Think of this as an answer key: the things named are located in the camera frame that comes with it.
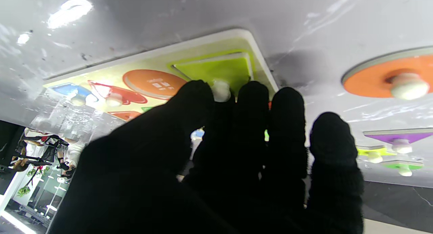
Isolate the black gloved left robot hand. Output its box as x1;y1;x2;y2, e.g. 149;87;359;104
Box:
47;80;365;234

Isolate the orange-red rectangle puzzle piece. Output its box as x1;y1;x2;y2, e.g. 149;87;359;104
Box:
108;110;141;122

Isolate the yellow pentagon puzzle piece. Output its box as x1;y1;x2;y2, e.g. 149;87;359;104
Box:
171;52;255;102

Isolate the red heart puzzle piece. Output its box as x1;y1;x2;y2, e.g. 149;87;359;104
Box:
88;80;147;107

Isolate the yellow wooden shape puzzle board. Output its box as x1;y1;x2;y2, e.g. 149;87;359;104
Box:
43;28;279;133

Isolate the blue semicircle puzzle piece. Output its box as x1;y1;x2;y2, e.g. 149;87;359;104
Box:
51;82;99;106

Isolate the purple triangle puzzle piece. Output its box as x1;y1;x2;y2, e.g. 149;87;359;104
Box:
364;127;433;154

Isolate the yellow star puzzle piece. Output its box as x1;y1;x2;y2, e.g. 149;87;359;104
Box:
355;145;396;164

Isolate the green trapezoid puzzle piece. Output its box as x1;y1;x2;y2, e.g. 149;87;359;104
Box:
381;159;424;177

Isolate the orange oval puzzle piece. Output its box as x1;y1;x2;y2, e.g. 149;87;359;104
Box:
341;46;433;101

